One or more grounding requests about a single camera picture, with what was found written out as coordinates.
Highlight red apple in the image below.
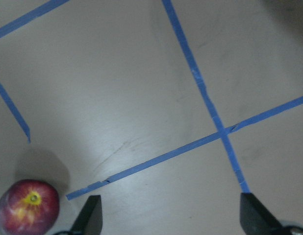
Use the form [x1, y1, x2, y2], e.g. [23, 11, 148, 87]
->
[0, 179, 60, 235]

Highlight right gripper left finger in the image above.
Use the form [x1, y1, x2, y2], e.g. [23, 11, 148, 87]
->
[71, 195, 103, 235]

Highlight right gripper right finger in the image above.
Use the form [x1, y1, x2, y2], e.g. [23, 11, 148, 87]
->
[239, 192, 283, 235]

